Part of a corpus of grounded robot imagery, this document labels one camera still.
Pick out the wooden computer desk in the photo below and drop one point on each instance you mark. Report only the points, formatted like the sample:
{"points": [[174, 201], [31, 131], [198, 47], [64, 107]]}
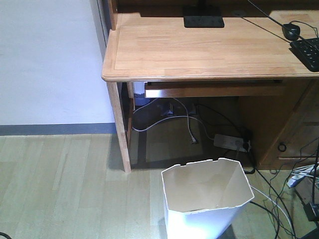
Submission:
{"points": [[149, 43]]}

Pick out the black computer monitor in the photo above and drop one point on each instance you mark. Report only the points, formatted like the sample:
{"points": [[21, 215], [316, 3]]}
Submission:
{"points": [[202, 15]]}

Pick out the black computer mouse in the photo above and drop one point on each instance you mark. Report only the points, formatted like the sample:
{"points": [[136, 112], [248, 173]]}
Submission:
{"points": [[291, 31]]}

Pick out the wooden keyboard tray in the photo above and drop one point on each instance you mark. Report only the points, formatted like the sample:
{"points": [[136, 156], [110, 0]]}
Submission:
{"points": [[213, 89]]}

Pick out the white paper trash bin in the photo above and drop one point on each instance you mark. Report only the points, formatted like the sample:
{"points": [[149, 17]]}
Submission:
{"points": [[201, 199]]}

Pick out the black keyboard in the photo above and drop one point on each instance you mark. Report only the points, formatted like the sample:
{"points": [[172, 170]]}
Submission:
{"points": [[307, 52]]}

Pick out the white power strip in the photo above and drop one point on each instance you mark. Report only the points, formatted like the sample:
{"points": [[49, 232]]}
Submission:
{"points": [[232, 143]]}

